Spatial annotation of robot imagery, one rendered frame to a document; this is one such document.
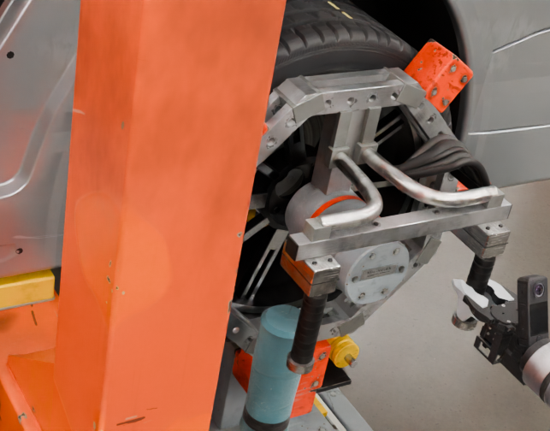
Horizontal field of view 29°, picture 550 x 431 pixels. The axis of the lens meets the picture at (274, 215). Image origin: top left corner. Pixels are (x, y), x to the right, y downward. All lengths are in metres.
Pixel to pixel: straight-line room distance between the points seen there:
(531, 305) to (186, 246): 0.72
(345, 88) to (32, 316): 0.65
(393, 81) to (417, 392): 1.30
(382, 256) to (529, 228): 2.04
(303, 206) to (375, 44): 0.30
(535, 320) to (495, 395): 1.24
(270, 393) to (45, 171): 0.54
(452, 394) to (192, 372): 1.68
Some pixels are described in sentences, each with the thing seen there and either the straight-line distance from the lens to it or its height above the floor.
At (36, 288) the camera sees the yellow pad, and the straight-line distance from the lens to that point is 1.87.
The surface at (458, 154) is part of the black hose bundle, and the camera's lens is 1.80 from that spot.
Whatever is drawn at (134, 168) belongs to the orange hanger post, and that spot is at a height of 1.27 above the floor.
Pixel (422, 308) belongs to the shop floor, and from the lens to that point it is 3.23.
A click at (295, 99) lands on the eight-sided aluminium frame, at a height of 1.11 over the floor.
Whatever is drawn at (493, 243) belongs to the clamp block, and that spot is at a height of 0.93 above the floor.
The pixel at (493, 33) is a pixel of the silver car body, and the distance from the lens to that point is 2.10.
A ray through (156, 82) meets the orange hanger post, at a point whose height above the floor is 1.37.
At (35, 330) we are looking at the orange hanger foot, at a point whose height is 0.68.
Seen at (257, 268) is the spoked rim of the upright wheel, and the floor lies 0.70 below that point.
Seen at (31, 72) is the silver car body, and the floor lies 1.11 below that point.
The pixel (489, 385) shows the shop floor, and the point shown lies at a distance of 3.03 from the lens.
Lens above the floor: 1.84
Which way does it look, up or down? 32 degrees down
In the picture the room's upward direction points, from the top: 11 degrees clockwise
